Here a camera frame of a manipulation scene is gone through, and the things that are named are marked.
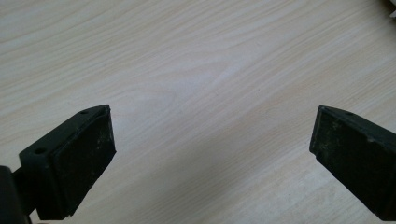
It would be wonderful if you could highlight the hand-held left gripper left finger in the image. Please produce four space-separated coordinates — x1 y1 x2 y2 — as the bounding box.
12 104 118 221

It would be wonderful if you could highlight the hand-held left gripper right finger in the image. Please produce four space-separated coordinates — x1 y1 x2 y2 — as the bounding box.
308 105 396 222

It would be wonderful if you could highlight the white crumpled object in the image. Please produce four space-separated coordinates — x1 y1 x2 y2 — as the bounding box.
383 0 396 19

